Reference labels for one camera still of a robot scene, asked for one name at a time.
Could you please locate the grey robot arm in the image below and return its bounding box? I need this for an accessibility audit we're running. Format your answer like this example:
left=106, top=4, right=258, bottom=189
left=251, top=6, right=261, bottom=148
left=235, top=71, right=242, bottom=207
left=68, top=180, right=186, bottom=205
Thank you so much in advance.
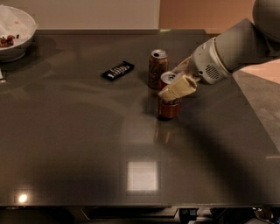
left=158, top=0, right=280, bottom=102

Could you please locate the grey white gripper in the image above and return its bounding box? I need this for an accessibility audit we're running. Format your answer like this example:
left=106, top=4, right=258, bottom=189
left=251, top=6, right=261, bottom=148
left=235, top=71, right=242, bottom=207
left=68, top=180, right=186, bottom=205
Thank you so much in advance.
left=158, top=38, right=232, bottom=102

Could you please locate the red coke can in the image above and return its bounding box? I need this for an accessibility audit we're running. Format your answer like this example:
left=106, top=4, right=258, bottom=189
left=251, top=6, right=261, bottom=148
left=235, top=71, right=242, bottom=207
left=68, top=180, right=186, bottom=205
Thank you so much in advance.
left=157, top=71, right=181, bottom=119

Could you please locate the black snack bar wrapper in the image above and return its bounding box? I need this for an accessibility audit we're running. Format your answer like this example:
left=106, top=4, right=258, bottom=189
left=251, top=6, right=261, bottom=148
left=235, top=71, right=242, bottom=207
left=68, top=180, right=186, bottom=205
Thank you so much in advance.
left=101, top=61, right=135, bottom=81

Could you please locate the orange soda can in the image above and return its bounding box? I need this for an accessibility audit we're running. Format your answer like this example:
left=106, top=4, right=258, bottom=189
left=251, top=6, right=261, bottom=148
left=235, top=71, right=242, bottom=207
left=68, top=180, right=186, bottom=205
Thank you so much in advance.
left=148, top=49, right=168, bottom=89

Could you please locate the white bowl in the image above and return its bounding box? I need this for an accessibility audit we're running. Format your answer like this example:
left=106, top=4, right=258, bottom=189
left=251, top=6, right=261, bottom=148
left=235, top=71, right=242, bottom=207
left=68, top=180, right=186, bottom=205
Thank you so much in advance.
left=0, top=4, right=38, bottom=62

